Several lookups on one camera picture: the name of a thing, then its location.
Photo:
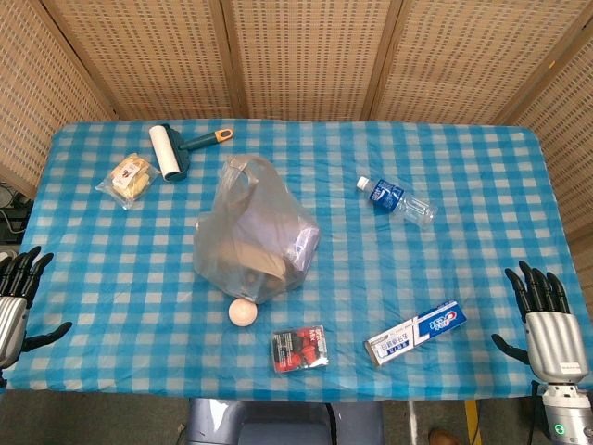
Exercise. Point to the translucent plastic bag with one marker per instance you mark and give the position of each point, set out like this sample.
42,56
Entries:
259,241

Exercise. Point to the toothpaste box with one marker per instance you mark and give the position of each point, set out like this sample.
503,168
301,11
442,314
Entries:
417,334

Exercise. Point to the beige round ball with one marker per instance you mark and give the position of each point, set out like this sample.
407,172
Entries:
243,312

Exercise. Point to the red and black snack packet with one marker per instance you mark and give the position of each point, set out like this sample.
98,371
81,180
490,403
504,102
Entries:
299,347

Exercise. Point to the blue white checkered tablecloth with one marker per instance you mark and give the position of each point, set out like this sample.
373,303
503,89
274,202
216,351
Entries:
296,259

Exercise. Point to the bagged snack packet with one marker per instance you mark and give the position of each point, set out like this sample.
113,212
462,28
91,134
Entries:
127,178

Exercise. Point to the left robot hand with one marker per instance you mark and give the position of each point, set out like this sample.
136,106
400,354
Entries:
11,309

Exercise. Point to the gray robot base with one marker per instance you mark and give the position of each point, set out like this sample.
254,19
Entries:
282,424

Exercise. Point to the electronics clutter beside table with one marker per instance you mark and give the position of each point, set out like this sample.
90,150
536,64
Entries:
11,213

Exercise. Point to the brown shoe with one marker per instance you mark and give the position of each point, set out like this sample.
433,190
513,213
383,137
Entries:
444,436

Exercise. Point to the plastic water bottle blue label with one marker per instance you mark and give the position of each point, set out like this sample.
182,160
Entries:
398,200

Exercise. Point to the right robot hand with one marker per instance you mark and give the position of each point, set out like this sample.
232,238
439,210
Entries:
551,324

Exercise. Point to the woven bamboo folding screen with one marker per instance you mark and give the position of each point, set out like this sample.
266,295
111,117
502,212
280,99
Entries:
296,55

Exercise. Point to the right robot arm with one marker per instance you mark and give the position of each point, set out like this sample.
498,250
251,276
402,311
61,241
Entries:
567,410

